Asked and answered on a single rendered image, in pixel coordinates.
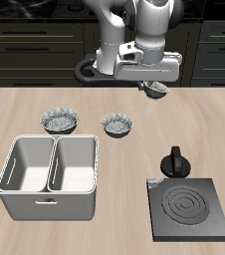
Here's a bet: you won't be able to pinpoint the white two-bin basket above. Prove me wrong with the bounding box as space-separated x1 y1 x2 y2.
0 133 101 222

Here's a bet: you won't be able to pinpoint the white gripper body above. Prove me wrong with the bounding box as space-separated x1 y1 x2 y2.
113 51 183 83

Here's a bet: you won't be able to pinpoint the dark grey stove plate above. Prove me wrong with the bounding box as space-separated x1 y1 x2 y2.
145 176 225 243

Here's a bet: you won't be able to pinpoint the round black stove knob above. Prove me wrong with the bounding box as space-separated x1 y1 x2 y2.
159 145 192 179

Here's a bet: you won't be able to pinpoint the largest grey fluted bowl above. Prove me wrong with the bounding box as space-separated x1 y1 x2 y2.
39 106 81 135

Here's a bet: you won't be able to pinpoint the dark kitchen cupboards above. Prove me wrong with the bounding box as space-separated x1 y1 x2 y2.
0 0 225 89

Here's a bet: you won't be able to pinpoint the smallest grey fluted bowl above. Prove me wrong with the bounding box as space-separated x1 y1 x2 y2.
143 80 170 101

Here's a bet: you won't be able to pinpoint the medium grey fluted bowl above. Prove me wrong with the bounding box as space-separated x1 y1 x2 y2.
101 113 134 139

